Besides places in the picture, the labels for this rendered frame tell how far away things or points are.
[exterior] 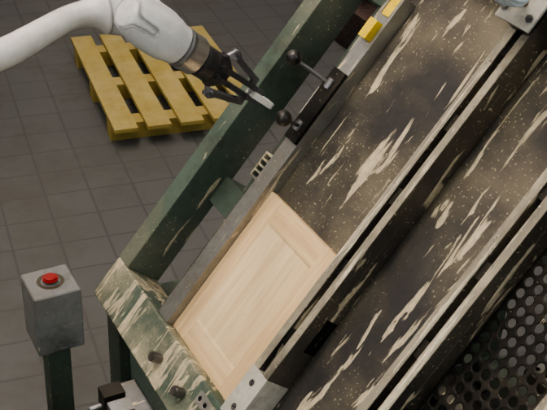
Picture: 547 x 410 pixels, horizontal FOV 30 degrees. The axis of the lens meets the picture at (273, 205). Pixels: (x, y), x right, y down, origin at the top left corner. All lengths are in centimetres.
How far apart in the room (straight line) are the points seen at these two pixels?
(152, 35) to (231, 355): 74
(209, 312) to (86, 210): 225
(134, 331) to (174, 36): 79
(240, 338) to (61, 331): 52
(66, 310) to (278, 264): 58
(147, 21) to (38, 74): 380
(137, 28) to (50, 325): 85
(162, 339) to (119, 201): 225
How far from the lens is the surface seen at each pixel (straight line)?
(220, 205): 261
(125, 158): 500
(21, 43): 210
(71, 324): 262
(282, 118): 228
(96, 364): 377
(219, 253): 244
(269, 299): 229
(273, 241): 235
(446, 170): 210
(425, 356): 192
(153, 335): 249
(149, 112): 518
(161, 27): 212
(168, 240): 266
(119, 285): 266
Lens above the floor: 246
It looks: 32 degrees down
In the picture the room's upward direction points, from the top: 3 degrees clockwise
